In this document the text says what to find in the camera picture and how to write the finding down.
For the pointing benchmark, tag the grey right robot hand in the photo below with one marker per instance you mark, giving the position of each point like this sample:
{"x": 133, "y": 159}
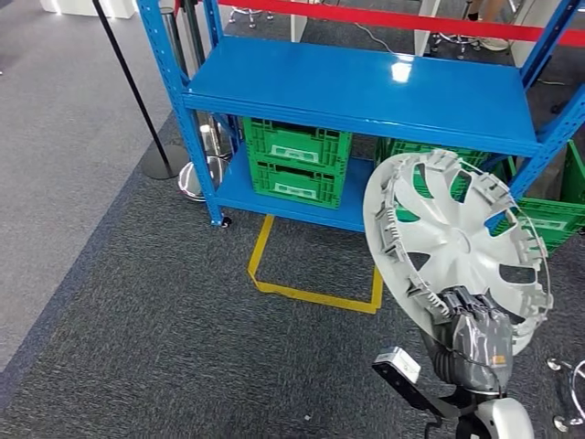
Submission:
{"x": 488, "y": 345}

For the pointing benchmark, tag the grey plastic wheel hubcap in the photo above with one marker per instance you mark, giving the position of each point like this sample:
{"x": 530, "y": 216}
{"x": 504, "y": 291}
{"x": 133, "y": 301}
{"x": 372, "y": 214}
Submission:
{"x": 457, "y": 242}

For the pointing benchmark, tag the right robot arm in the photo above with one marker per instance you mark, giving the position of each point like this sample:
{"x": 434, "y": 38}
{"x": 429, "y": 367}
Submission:
{"x": 507, "y": 421}

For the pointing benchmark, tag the blue metal shelf rack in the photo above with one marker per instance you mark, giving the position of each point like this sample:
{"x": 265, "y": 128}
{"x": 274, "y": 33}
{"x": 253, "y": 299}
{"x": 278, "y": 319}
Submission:
{"x": 366, "y": 85}

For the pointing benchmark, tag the person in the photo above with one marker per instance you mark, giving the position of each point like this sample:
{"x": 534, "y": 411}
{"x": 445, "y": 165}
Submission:
{"x": 494, "y": 42}

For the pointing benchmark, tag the white partition panel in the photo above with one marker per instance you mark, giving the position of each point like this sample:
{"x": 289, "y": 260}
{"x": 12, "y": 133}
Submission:
{"x": 530, "y": 36}

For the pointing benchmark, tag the red barrier belt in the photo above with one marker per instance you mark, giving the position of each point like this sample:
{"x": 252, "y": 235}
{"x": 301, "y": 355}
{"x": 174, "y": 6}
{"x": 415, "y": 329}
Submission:
{"x": 366, "y": 18}

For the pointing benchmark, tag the chrome base swivel stool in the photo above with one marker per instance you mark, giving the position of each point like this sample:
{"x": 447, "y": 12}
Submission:
{"x": 250, "y": 13}

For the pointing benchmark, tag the black stanchion pole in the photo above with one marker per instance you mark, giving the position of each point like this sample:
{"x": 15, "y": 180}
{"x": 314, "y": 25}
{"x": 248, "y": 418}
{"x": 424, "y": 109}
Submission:
{"x": 164, "y": 162}

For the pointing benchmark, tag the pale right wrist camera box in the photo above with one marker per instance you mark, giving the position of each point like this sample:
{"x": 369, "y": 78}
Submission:
{"x": 397, "y": 363}

